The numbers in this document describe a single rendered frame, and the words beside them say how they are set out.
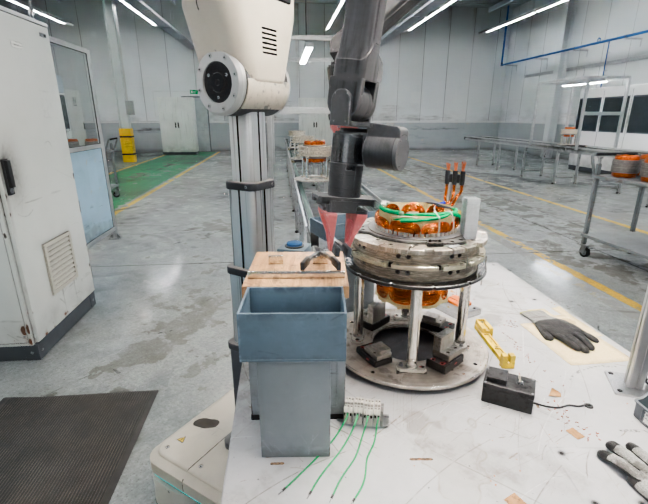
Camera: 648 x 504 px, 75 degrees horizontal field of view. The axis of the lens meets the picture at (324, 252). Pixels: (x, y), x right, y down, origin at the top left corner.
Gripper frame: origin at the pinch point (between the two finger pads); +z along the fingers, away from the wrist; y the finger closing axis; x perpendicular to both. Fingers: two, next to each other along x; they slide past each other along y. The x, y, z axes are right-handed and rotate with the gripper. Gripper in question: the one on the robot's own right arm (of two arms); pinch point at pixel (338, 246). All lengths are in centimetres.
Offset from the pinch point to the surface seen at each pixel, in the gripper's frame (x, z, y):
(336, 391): -1.5, 28.5, 2.1
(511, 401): -6.2, 29.5, 37.8
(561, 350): 11, 28, 65
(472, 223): 9.0, -4.1, 31.6
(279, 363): -9.9, 17.4, -10.7
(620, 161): 251, -29, 324
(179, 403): 121, 111, -39
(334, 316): -13.5, 7.8, -3.3
